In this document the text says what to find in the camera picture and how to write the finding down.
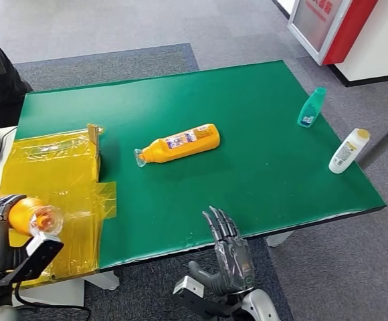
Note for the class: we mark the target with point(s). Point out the green table cover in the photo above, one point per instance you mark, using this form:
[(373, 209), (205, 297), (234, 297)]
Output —
[(247, 111)]

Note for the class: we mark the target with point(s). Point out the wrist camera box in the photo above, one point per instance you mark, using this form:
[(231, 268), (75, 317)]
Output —
[(38, 252), (190, 292)]

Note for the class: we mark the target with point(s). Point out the orange bottle with clear cap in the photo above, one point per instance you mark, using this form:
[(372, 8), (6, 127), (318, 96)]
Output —
[(29, 215), (180, 144)]

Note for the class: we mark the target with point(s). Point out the yellow taped cardboard box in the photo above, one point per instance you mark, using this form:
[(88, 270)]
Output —
[(63, 177)]

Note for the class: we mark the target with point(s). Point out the white table foot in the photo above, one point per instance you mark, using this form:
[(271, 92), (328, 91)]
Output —
[(106, 280), (279, 239)]

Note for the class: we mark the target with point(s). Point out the grey metal pole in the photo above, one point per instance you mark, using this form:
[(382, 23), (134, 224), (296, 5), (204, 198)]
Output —
[(384, 139)]

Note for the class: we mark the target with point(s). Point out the teal plastic bottle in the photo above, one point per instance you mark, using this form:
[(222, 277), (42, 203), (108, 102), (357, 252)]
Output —
[(311, 108)]

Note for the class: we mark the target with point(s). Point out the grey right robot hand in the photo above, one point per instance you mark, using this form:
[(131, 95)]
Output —
[(234, 261)]

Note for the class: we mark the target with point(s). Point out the white bottle with yellow cap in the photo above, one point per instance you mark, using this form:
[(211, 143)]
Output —
[(347, 153)]

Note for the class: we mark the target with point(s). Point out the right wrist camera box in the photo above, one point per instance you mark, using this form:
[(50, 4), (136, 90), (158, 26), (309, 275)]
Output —
[(190, 292)]

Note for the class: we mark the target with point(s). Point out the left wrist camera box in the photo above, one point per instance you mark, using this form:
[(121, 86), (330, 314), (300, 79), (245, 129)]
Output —
[(38, 252)]

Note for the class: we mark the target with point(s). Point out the red and white display stand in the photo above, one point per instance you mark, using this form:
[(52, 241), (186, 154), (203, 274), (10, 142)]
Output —
[(326, 26)]

